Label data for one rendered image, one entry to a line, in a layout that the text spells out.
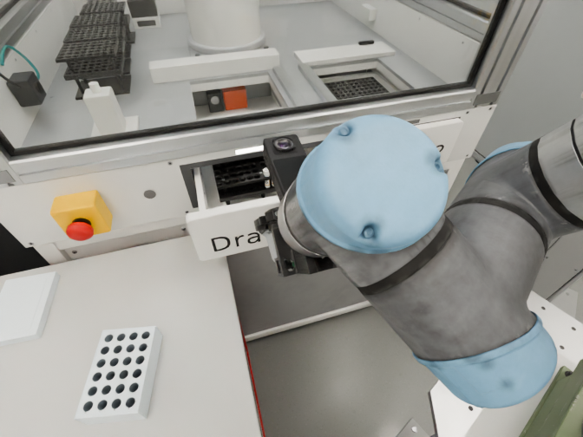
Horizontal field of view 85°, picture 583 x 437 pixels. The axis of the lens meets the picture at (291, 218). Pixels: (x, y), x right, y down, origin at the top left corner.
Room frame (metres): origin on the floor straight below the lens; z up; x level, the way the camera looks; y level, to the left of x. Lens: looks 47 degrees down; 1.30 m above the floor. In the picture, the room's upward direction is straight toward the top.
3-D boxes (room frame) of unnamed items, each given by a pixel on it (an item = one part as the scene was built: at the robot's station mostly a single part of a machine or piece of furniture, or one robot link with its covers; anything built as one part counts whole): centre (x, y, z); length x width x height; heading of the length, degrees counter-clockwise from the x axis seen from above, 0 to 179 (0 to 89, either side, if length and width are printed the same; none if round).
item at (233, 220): (0.38, 0.03, 0.87); 0.29 x 0.02 x 0.11; 107
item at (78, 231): (0.36, 0.37, 0.88); 0.04 x 0.03 x 0.04; 107
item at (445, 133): (0.59, -0.24, 0.87); 0.29 x 0.02 x 0.11; 107
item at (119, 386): (0.16, 0.26, 0.78); 0.12 x 0.08 x 0.04; 5
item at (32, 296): (0.27, 0.48, 0.77); 0.13 x 0.09 x 0.02; 13
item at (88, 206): (0.39, 0.38, 0.88); 0.07 x 0.05 x 0.07; 107
